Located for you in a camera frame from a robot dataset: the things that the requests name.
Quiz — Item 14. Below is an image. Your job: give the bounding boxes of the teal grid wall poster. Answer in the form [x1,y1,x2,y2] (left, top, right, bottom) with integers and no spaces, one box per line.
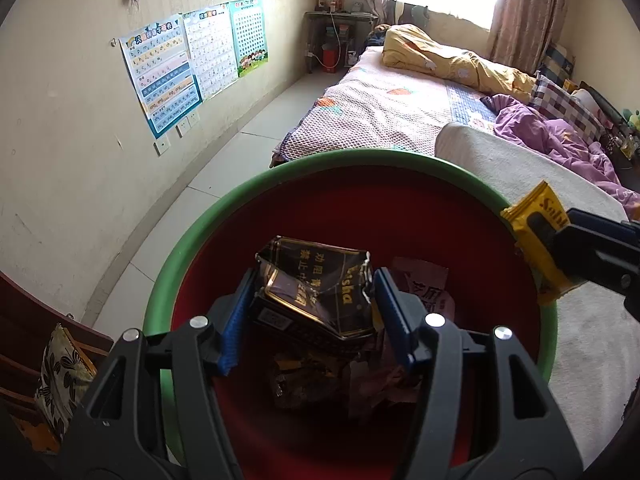
[229,0,270,79]

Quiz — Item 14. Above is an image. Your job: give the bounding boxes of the floral chair cushion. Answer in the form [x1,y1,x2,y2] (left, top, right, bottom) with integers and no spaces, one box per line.
[34,323,98,441]

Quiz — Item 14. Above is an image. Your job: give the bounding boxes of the bed with patterned quilted sheet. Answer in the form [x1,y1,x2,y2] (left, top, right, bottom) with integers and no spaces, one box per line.
[270,45,640,171]

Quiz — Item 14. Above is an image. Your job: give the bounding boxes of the pink snack wrapper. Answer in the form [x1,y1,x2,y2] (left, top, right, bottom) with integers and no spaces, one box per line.
[390,257,456,326]

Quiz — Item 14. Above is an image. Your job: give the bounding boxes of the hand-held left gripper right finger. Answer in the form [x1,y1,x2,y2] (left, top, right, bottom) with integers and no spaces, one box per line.
[372,266,583,480]

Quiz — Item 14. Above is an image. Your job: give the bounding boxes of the white cushion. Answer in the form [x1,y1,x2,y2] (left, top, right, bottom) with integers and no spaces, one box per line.
[570,89,601,116]

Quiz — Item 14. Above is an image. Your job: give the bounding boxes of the white chart wall poster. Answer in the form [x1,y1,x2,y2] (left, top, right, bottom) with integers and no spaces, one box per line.
[181,5,238,101]

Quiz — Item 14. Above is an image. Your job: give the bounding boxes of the checked pillow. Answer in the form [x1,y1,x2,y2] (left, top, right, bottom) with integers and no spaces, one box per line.
[530,74,608,133]

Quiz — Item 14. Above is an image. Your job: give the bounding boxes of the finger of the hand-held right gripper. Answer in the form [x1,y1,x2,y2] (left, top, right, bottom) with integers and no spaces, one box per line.
[530,212,640,323]
[565,207,640,251]

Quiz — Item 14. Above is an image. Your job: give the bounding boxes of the blue bordered wall poster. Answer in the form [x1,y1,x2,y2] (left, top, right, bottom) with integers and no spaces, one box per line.
[119,12,203,140]

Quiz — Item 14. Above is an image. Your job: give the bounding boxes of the yellow quilt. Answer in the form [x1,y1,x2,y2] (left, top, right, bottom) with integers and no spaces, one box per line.
[382,24,538,103]

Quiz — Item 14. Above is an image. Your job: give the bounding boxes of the black gold cardboard box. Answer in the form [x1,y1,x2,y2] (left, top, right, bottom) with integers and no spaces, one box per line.
[252,236,378,343]

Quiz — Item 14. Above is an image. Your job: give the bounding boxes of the wooden chair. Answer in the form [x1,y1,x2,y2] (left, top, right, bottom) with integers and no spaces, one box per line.
[0,270,116,461]

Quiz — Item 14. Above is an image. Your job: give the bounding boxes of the dark bed headboard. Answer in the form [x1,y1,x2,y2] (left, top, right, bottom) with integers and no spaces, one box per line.
[575,80,640,176]

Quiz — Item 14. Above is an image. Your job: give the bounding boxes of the red bin with green rim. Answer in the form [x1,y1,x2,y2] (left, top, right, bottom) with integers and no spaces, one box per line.
[142,148,558,480]

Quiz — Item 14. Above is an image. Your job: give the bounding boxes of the yellow snack wrapper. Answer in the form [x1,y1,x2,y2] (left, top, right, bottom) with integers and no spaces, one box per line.
[500,180,586,307]

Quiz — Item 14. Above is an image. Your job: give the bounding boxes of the purple quilt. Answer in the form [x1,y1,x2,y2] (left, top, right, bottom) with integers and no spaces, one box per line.
[480,92,640,221]

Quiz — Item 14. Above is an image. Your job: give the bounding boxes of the blue patterned pillow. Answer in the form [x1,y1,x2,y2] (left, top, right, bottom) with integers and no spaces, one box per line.
[537,42,576,86]

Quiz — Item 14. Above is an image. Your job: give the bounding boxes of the dark green garment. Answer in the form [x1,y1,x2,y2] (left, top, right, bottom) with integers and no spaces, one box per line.
[385,0,431,28]

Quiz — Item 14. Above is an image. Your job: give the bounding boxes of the dark metal desk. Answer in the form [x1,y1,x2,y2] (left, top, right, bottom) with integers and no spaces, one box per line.
[305,10,378,73]

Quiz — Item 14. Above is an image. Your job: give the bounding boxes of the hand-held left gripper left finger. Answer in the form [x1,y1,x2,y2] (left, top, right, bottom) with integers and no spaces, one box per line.
[60,267,257,480]

